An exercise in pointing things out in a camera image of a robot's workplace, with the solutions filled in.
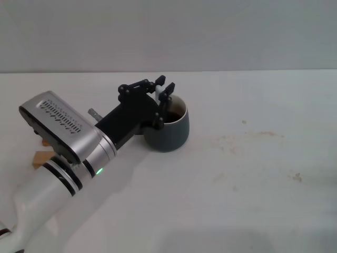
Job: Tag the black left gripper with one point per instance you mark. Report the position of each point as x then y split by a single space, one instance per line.
131 116

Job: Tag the dark grey ceramic mug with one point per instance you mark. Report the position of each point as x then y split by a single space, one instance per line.
171 137

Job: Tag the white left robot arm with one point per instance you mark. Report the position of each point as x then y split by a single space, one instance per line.
39 189

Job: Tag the reddish brown wooden block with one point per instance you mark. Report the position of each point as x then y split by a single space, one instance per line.
46 143

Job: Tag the light tan wooden block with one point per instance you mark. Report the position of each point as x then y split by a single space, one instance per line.
42 158

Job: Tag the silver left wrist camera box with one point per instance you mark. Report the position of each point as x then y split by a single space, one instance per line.
60 124

